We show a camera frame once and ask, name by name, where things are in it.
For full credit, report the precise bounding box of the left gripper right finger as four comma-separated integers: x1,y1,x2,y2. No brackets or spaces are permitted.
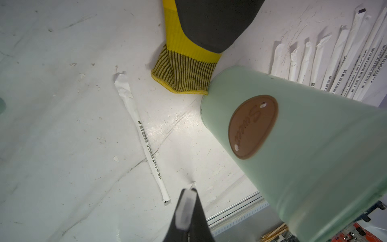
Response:
188,189,215,242

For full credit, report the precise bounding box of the green storage cup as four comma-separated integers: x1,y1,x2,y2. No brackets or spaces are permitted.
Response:
201,67,387,242

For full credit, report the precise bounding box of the green hand brush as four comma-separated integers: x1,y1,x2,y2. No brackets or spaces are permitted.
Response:
0,98,6,114

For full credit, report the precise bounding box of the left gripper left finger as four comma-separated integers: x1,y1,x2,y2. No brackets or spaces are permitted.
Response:
163,189,188,242

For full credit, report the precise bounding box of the aluminium front rail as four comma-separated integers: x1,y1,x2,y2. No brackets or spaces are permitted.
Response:
207,192,269,237

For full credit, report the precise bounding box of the black yellow work glove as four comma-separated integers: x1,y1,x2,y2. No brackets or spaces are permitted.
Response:
151,0,264,95

